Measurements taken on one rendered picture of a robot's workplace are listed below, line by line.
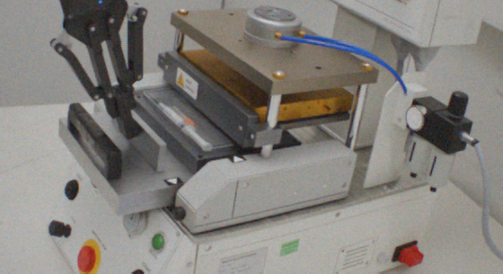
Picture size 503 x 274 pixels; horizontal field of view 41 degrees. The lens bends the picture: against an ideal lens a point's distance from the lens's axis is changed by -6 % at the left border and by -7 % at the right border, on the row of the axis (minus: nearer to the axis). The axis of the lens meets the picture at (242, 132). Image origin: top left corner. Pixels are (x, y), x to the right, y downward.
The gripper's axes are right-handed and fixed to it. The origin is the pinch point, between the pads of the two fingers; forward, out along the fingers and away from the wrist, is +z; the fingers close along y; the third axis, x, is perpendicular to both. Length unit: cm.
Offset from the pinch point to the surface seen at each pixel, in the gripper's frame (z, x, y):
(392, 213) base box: 26.0, 16.5, -31.1
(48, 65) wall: 62, -142, -16
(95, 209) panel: 16.0, -4.1, 7.3
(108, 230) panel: 16.3, 1.0, 7.5
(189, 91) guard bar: 3.5, -3.0, -11.1
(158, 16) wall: 59, -137, -58
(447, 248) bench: 45, 15, -46
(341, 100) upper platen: 6.7, 9.9, -27.7
